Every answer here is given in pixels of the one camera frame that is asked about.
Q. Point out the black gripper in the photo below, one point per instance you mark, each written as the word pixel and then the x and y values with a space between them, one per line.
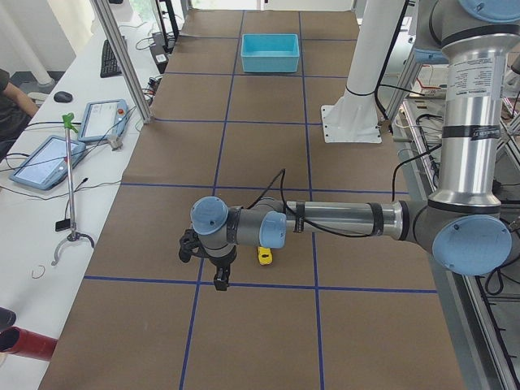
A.
pixel 219 261

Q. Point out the yellow beetle toy car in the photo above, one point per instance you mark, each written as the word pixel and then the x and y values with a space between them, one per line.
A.
pixel 265 256

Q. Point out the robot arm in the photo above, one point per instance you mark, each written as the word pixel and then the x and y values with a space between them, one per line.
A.
pixel 459 224

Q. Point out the far teach pendant tablet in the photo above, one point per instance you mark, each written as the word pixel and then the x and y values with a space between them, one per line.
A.
pixel 103 119

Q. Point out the teach pendant tablet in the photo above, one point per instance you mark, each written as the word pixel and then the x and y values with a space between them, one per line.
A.
pixel 45 167
pixel 103 119

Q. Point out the near teach pendant tablet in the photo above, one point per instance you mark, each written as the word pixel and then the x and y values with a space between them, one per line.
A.
pixel 45 167

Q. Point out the red cylinder bottle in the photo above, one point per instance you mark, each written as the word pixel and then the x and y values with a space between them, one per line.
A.
pixel 28 344

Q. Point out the light blue plastic bin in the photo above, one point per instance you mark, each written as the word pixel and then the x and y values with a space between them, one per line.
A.
pixel 270 52

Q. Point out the black keyboard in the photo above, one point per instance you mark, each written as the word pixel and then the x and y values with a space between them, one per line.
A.
pixel 109 64

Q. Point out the black computer mouse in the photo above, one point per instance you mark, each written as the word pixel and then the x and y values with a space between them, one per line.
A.
pixel 63 97

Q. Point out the seated person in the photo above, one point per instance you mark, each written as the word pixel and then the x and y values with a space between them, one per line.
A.
pixel 17 109

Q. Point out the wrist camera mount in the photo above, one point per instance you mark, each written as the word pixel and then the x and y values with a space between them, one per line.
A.
pixel 189 246

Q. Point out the aluminium frame post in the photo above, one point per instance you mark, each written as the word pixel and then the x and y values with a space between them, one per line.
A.
pixel 111 29

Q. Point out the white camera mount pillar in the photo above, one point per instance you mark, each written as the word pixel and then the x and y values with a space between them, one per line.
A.
pixel 354 118

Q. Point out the green handled reacher grabber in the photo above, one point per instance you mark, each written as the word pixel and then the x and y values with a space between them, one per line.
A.
pixel 74 234

